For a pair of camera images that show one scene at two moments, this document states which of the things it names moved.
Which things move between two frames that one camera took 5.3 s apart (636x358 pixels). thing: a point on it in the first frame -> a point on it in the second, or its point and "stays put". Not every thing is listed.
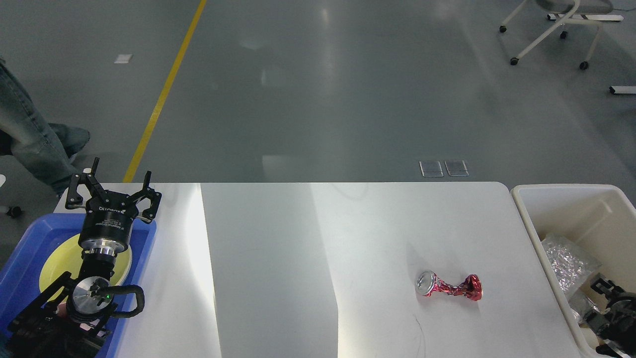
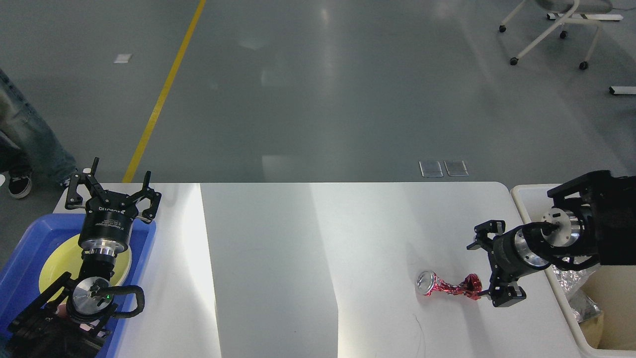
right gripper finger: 611,349 -> 497,227
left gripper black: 104,227 stays put
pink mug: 61,310 stays put
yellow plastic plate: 66,257 stays put
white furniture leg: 622,89 stays put
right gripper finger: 602,286 -> 505,295
